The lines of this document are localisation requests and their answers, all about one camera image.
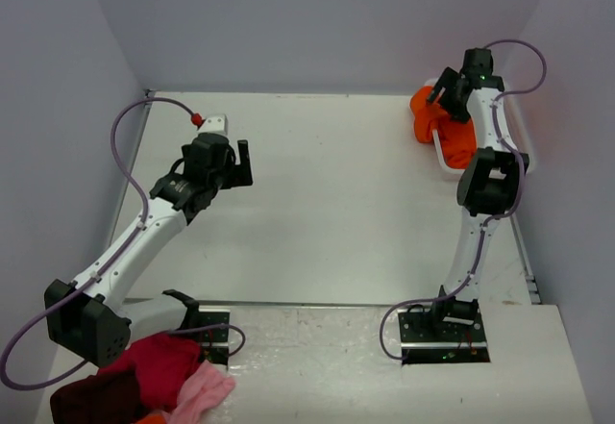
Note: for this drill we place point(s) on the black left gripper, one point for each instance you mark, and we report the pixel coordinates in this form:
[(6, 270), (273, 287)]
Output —
[(238, 174)]

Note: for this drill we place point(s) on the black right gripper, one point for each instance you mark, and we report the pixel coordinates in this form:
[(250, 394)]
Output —
[(458, 114)]

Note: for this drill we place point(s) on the orange t shirt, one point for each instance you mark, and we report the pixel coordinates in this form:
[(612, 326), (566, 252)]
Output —
[(457, 140)]

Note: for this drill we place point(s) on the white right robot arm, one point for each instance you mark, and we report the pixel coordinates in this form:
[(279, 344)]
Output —
[(490, 186)]

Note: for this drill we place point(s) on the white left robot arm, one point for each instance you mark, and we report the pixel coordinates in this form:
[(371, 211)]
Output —
[(89, 316)]

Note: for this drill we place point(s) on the white plastic basket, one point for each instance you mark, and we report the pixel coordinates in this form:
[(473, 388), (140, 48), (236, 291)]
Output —
[(515, 132)]

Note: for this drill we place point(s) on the crimson red t shirt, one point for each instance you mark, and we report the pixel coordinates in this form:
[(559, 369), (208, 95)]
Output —
[(161, 364)]

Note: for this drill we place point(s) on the pink t shirt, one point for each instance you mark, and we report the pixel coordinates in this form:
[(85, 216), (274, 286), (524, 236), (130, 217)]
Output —
[(203, 391)]

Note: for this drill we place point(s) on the dark maroon t shirt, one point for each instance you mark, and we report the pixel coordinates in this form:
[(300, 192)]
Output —
[(105, 398)]

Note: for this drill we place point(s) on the orange red cloth piece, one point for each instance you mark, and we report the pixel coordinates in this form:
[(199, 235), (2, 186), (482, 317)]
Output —
[(154, 418)]

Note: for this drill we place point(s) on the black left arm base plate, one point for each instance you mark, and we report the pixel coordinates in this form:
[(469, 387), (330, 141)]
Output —
[(213, 342)]

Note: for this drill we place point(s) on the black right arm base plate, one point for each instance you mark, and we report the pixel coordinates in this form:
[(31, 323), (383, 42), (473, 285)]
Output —
[(425, 341)]

